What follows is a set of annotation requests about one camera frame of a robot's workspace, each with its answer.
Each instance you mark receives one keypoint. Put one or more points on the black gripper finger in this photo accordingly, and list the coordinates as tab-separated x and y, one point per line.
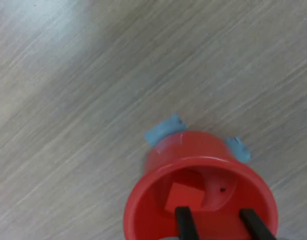
258	227
186	223

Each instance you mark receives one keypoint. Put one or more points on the red cube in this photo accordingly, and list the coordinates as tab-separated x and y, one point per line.
183	198

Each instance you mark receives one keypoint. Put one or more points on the red plastic cup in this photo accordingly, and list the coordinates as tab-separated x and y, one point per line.
143	200

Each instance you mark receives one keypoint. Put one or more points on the narrow blue tape piece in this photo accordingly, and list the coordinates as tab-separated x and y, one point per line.
239	150

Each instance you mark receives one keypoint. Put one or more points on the wide blue tape piece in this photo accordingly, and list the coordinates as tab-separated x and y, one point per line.
166	128

